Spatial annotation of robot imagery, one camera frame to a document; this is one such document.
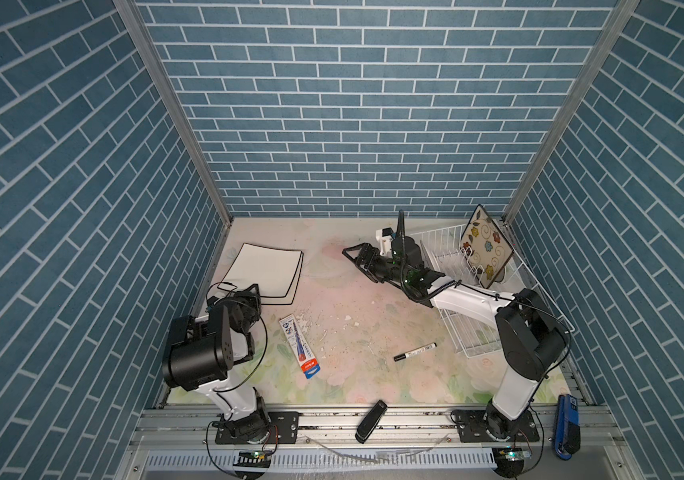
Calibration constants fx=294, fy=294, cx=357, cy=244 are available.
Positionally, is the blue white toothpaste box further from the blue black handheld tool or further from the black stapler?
the blue black handheld tool

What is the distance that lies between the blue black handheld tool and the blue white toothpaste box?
634mm

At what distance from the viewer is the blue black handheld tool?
0.70m

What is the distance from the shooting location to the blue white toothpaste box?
841 millimetres
